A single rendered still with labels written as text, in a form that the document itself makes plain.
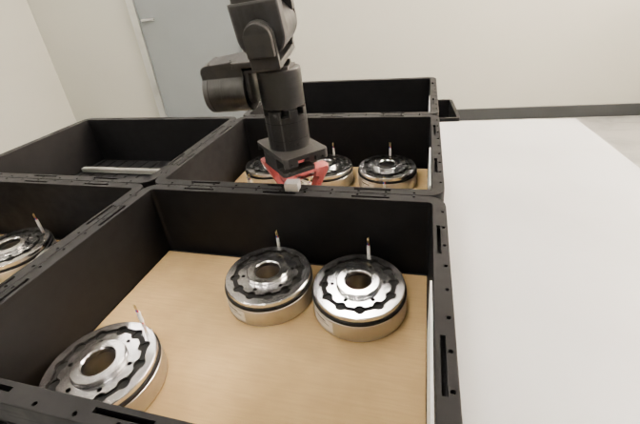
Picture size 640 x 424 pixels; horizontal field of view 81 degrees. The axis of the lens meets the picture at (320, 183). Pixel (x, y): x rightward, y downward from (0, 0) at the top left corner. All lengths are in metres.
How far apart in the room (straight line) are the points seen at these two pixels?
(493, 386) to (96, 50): 4.26
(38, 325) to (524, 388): 0.54
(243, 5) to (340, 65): 3.01
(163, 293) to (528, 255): 0.60
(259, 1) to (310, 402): 0.40
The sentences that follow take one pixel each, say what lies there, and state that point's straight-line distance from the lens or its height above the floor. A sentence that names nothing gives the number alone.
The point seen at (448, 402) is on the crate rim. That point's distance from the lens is 0.27.
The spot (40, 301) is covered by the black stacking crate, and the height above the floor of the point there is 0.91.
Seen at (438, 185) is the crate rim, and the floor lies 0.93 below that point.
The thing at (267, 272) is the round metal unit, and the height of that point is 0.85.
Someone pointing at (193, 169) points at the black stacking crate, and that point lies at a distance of 0.64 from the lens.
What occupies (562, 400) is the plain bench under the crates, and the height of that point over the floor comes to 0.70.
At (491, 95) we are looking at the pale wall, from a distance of 3.57.
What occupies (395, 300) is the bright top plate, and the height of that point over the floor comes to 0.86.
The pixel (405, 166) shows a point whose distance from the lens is 0.67.
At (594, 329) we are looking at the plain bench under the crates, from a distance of 0.67.
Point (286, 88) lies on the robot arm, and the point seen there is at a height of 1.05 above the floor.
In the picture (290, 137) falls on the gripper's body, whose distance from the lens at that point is 0.49.
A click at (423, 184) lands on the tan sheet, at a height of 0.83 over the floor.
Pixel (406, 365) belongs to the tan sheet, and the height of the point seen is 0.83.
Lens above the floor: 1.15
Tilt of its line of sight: 28 degrees down
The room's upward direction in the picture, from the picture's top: 6 degrees counter-clockwise
